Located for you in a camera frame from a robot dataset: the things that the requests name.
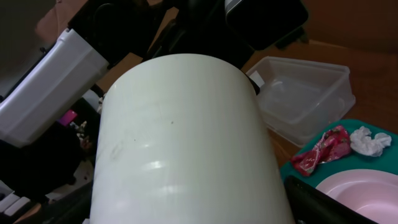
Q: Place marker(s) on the clear plastic bin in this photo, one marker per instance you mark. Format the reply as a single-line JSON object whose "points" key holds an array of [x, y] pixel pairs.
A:
{"points": [[300, 98]]}

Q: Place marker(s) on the teal serving tray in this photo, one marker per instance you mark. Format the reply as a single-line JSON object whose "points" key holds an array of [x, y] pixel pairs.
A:
{"points": [[387, 162]]}

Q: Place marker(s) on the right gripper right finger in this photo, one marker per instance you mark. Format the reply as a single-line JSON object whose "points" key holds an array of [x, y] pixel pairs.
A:
{"points": [[310, 206]]}

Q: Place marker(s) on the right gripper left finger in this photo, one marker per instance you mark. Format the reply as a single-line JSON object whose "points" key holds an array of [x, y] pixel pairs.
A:
{"points": [[74, 208]]}

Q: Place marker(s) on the white paper cup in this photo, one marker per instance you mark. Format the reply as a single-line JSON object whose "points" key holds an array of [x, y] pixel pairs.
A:
{"points": [[182, 140]]}

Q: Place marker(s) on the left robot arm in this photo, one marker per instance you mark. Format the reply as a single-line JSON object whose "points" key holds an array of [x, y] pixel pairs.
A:
{"points": [[101, 41]]}

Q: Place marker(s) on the red snack wrapper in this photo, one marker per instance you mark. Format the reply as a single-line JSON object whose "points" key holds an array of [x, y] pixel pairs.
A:
{"points": [[333, 145]]}

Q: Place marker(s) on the white tissue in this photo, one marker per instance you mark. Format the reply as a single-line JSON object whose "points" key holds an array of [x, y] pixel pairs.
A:
{"points": [[362, 142]]}

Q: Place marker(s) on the pink round plate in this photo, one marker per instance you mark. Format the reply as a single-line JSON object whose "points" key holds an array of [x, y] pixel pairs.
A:
{"points": [[371, 193]]}

